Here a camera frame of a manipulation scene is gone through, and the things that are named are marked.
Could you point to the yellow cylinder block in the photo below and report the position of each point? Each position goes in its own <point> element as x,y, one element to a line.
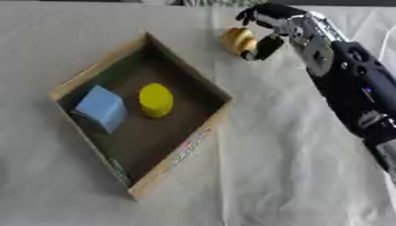
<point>155,99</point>

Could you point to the light blue cube block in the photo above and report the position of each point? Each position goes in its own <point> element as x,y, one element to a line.
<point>102,108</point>

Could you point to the tan cardboard box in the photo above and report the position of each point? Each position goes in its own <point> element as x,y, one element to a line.
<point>149,132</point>

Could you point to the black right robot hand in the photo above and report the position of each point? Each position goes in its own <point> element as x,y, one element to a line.
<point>272,14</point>

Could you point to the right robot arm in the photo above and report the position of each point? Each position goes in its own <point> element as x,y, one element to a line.
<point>350,76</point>

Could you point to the yellow toy croissant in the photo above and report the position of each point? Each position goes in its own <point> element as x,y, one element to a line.
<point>238,39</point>

